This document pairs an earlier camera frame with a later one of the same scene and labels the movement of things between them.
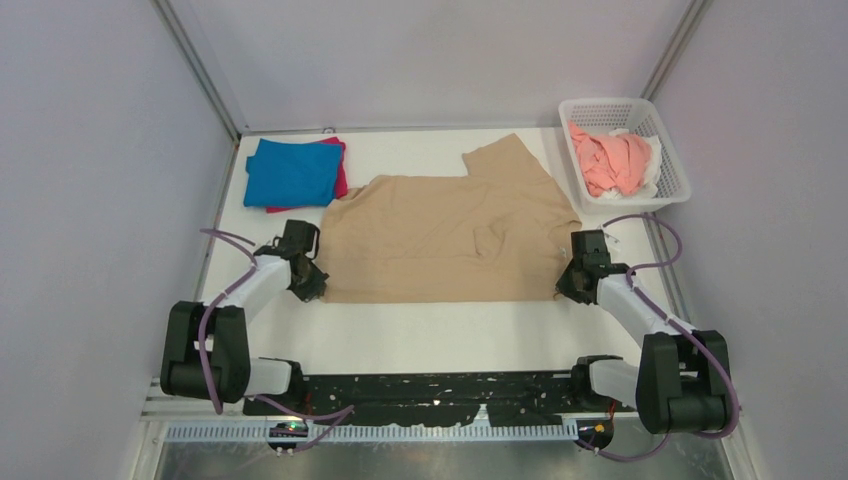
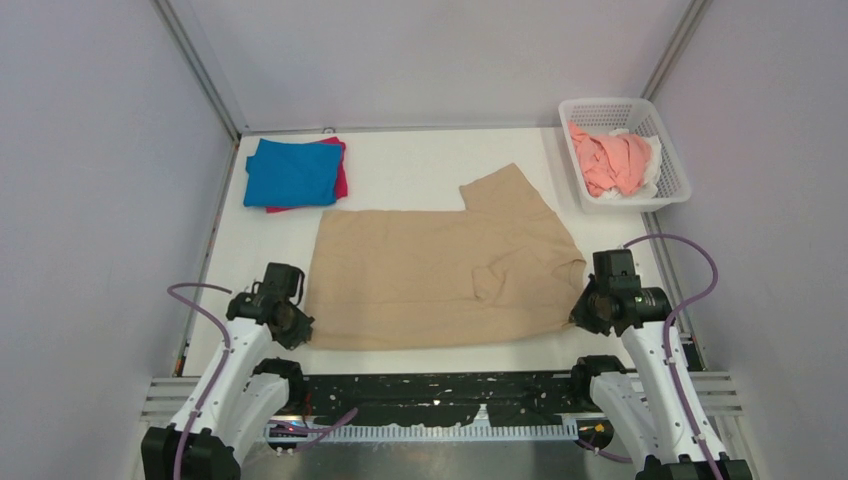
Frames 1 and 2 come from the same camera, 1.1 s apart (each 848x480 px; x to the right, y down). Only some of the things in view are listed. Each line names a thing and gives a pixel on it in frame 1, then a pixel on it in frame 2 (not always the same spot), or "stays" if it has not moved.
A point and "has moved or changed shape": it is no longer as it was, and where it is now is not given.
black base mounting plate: x=409 y=399 stays
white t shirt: x=647 y=188 stays
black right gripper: x=564 y=286 -> x=579 y=314
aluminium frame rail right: x=677 y=47 stays
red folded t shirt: x=341 y=183 stays
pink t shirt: x=616 y=161 stays
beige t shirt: x=501 y=232 has moved or changed shape
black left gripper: x=315 y=288 -> x=301 y=332
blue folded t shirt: x=287 y=174 stays
